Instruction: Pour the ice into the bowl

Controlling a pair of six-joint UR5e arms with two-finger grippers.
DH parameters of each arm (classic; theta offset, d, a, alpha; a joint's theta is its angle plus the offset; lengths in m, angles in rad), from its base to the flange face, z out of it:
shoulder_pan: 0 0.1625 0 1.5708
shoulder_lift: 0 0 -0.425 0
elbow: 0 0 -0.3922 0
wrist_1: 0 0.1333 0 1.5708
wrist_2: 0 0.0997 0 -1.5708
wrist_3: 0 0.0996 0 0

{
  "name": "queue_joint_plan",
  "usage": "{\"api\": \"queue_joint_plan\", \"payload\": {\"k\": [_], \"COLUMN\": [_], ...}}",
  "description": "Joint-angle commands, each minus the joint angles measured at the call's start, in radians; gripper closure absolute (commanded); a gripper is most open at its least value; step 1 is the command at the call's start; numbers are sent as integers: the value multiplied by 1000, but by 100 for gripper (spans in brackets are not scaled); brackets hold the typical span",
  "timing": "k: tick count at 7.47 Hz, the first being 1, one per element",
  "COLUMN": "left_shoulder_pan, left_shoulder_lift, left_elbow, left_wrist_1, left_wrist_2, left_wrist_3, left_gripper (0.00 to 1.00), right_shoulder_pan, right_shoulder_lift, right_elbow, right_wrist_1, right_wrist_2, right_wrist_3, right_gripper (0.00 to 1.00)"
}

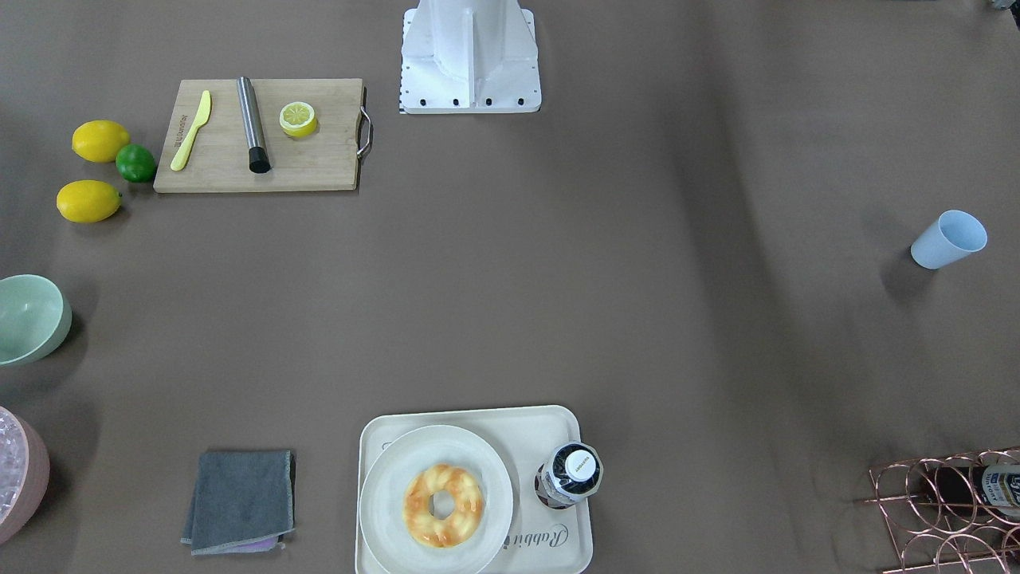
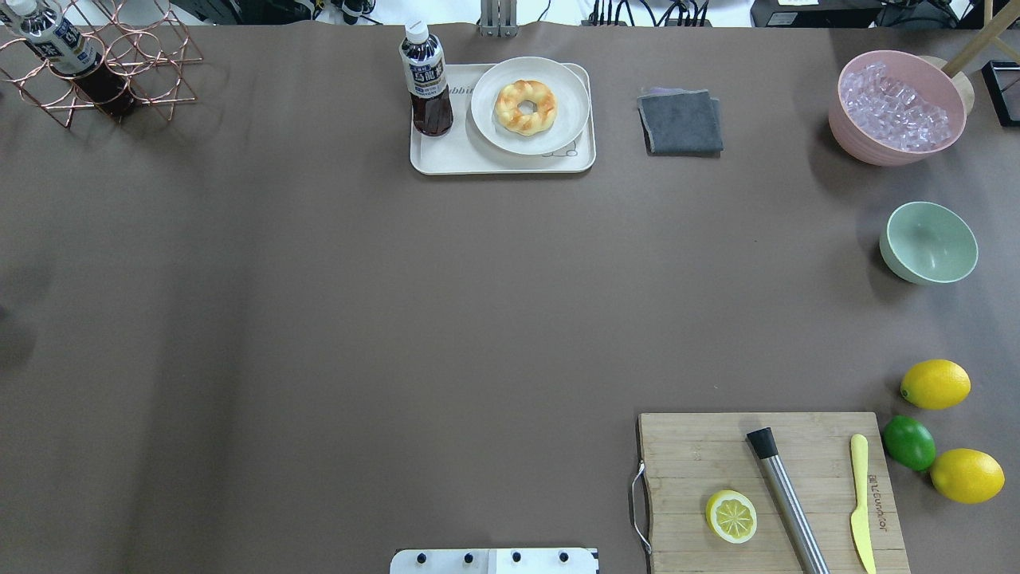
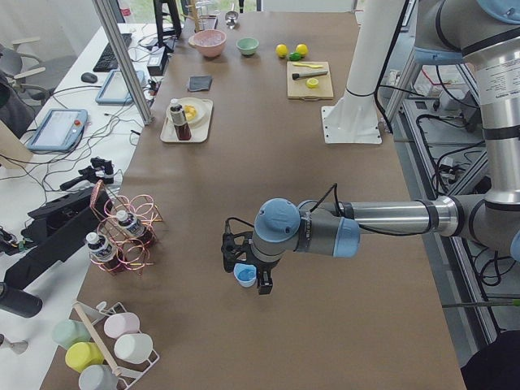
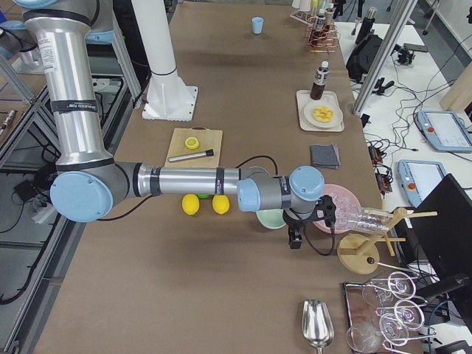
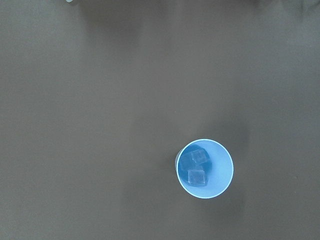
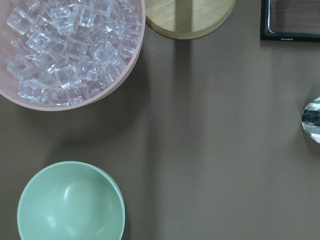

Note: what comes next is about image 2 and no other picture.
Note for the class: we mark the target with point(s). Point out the halved lemon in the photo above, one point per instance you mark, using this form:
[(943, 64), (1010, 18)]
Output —
[(731, 516)]

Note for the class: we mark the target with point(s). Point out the yellow plastic knife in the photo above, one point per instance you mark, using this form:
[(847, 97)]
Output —
[(859, 518)]

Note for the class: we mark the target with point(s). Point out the yellow lemon upper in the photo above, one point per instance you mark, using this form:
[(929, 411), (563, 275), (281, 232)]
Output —
[(935, 384)]

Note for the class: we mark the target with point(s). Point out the grey folded cloth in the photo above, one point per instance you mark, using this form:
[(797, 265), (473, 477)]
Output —
[(677, 121)]

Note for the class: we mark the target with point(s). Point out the white round plate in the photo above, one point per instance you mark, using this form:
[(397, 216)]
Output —
[(572, 97)]

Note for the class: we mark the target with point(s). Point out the copper wire bottle rack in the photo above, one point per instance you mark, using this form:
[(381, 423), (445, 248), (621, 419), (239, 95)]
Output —
[(147, 42)]

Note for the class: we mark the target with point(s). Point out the pink bowl of ice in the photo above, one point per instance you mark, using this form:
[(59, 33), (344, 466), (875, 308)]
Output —
[(893, 108)]

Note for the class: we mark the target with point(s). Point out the tea bottle in rack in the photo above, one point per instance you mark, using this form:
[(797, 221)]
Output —
[(72, 55)]

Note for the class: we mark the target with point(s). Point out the cream rectangular tray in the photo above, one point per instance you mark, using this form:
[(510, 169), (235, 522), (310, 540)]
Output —
[(465, 151)]

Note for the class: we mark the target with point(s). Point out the yellow lemon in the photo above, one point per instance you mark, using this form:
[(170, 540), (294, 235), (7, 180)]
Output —
[(935, 384), (967, 476)]

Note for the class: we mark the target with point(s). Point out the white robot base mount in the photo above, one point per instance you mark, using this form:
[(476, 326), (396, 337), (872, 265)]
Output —
[(529, 559)]

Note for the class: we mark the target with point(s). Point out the dark tea bottle on tray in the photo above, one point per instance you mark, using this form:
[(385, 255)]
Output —
[(423, 62)]

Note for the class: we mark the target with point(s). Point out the yellow lemon lower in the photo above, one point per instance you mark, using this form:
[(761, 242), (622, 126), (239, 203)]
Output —
[(967, 476)]

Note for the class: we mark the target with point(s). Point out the green lime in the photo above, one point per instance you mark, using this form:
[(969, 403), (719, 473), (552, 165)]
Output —
[(909, 442)]

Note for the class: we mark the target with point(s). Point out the mint green bowl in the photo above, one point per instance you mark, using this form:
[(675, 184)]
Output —
[(927, 244)]

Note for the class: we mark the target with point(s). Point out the wooden cutting board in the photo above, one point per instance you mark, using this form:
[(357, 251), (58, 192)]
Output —
[(689, 456)]

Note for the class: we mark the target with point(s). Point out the steel muddler black tip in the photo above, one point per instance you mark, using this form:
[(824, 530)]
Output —
[(798, 527)]

